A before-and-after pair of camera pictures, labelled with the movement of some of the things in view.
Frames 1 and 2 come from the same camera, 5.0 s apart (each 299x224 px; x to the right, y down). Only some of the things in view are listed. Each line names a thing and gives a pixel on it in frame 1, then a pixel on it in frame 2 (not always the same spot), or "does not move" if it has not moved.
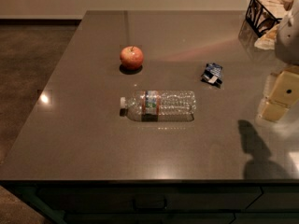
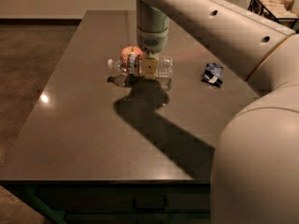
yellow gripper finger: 281,91 -> 150,63
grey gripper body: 289,42 -> 151,42
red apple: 131,58 does not move
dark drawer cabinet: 162,201 does not move
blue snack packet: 213,75 does not move
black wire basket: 264,11 does not move
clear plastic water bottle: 159,105 -> 133,64
